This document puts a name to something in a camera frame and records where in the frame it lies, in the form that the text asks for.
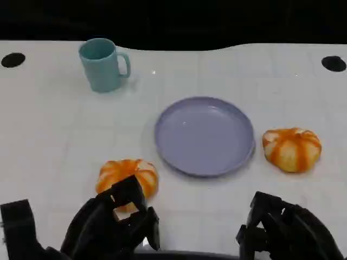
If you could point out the lilac plate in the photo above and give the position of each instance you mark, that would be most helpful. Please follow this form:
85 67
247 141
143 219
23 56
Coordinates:
203 138

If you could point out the pale green mug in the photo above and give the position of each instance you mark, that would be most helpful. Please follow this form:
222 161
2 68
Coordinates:
100 70

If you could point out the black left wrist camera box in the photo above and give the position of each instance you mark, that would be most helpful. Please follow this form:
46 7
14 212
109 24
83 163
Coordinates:
17 227

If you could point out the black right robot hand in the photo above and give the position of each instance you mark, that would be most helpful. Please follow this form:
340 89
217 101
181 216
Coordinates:
292 235

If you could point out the orange white toy bread roll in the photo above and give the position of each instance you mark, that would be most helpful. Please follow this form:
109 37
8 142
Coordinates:
142 173
291 150

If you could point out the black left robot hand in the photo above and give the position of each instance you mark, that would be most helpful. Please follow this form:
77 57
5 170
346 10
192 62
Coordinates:
95 230

